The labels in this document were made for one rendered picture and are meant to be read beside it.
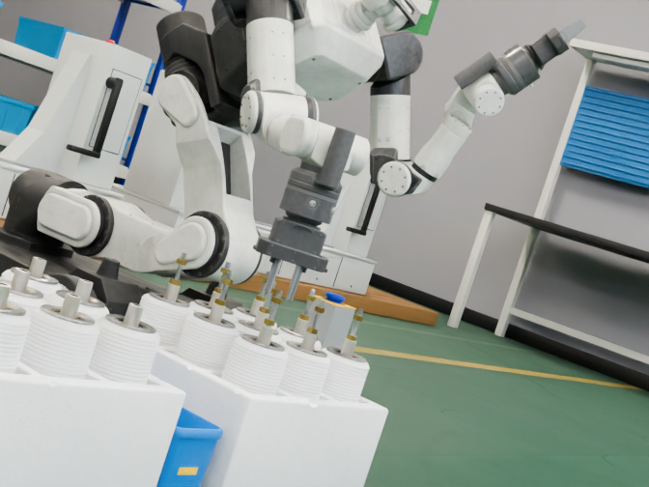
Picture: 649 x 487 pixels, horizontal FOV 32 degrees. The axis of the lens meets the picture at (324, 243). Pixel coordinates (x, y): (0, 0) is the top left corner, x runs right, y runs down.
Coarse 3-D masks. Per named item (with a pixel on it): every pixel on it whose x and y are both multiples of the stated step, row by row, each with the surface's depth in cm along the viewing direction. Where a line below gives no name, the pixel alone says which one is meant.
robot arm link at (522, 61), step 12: (552, 36) 234; (516, 48) 238; (528, 48) 238; (540, 48) 236; (552, 48) 236; (564, 48) 235; (516, 60) 237; (528, 60) 237; (540, 60) 237; (516, 72) 237; (528, 72) 237; (528, 84) 240
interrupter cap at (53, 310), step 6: (42, 306) 151; (48, 306) 153; (54, 306) 154; (60, 306) 155; (48, 312) 149; (54, 312) 150; (78, 312) 155; (60, 318) 148; (66, 318) 148; (72, 318) 150; (78, 318) 153; (84, 318) 153; (90, 318) 154; (84, 324) 150; (90, 324) 151
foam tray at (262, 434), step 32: (160, 352) 188; (192, 384) 182; (224, 384) 178; (224, 416) 177; (256, 416) 176; (288, 416) 182; (320, 416) 189; (352, 416) 196; (384, 416) 204; (224, 448) 176; (256, 448) 179; (288, 448) 185; (320, 448) 192; (352, 448) 199; (224, 480) 175; (256, 480) 181; (288, 480) 187; (320, 480) 194; (352, 480) 202
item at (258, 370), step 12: (240, 348) 181; (252, 348) 180; (264, 348) 181; (228, 360) 183; (240, 360) 181; (252, 360) 180; (264, 360) 180; (276, 360) 181; (228, 372) 182; (240, 372) 180; (252, 372) 180; (264, 372) 180; (276, 372) 182; (240, 384) 180; (252, 384) 180; (264, 384) 181; (276, 384) 183
